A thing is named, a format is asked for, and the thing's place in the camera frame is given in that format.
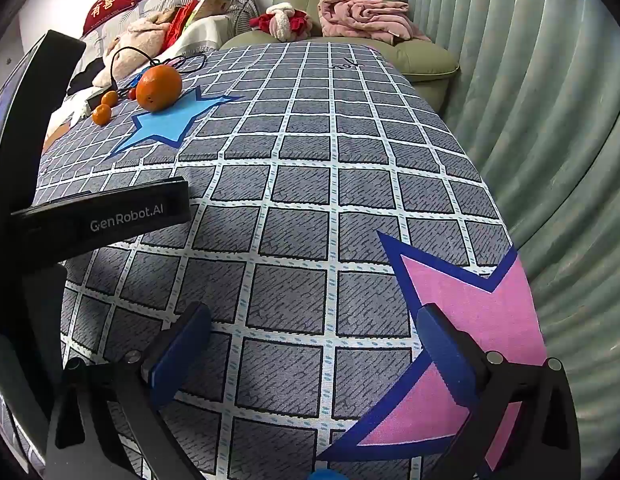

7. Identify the red embroidered cushion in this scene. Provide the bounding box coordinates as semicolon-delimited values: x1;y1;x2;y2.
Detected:
82;0;150;36

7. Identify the pink blanket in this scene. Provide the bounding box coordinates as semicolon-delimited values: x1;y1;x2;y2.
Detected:
317;0;433;46

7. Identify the red and white plush toy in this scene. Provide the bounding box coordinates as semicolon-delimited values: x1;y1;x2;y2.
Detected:
249;2;313;41

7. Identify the red bag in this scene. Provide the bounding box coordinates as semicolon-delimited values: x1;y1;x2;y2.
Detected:
162;1;201;53

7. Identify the cardboard paper bag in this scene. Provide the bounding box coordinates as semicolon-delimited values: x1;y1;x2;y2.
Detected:
192;0;235;23

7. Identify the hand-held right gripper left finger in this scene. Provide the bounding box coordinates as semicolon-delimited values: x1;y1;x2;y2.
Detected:
45;301;212;480

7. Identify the large orange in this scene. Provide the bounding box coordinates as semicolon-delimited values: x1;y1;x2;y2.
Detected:
136;64;183;113

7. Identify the beige plush garment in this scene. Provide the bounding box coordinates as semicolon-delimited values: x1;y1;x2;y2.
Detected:
92;12;173;86

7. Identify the pale green curtain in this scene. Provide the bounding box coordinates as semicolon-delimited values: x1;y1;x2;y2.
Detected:
395;0;620;480

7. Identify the checked star tablecloth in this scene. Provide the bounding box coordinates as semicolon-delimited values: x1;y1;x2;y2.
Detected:
0;42;550;480

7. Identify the black garment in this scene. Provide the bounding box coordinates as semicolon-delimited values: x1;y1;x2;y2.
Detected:
65;57;108;96

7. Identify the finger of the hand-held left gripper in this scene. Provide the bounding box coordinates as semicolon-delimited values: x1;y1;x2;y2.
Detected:
0;30;87;221

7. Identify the black cable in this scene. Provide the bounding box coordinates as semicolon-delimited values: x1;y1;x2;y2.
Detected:
104;46;208;98

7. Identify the white cloth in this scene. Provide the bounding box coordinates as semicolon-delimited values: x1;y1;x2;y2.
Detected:
160;12;241;68

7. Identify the grey striped sofa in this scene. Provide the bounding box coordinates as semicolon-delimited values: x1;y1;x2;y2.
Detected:
65;0;255;91

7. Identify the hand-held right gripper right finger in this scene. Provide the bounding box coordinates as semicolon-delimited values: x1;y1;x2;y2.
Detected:
416;304;583;480

